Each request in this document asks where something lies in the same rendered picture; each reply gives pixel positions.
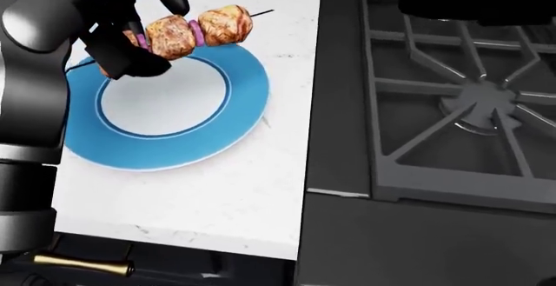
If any cast iron burner grate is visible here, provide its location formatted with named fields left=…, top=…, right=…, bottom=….
left=358, top=0, right=556, bottom=216

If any dark cabinet drawer front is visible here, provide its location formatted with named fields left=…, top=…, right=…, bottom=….
left=0, top=231, right=298, bottom=286

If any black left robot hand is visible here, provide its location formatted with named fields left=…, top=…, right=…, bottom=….
left=76, top=0, right=191, bottom=81

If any dark grey gas stove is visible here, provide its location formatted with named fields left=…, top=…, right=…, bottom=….
left=293, top=0, right=556, bottom=286

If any blue rimmed white plate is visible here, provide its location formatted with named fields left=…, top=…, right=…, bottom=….
left=63, top=43, right=271, bottom=173

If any meat and onion skewer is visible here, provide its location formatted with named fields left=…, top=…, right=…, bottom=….
left=97, top=3, right=275, bottom=77

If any brass drawer handle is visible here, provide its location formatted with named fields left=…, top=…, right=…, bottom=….
left=32, top=253, right=136, bottom=277

